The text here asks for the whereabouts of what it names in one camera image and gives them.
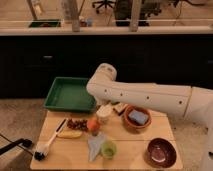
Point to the dark grape bunch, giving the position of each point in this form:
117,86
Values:
77,124

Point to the yellow banana toy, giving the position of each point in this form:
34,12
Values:
70,134

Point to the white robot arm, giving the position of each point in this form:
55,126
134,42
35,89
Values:
192,103

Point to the white paper cup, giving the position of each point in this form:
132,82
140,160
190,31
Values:
104,112

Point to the light green cup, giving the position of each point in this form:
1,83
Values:
108,149

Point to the blue sponge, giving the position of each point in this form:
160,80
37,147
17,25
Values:
138,117

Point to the grey cloth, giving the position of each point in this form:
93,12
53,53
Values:
94,144

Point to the black office chair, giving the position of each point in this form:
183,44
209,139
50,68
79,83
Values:
101,3

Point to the black cable stand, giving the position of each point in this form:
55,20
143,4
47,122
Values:
22,143

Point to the brown chocolate bar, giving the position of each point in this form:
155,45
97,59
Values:
119,108

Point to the green plastic tray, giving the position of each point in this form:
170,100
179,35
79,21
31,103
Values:
69,94

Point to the orange fruit toy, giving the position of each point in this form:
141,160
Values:
93,124

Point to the distant green bin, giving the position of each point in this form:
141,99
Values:
45,23

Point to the dark brown bowl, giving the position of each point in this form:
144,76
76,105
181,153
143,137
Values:
161,153

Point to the terracotta clay bowl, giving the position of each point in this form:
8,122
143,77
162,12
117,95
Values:
132,124

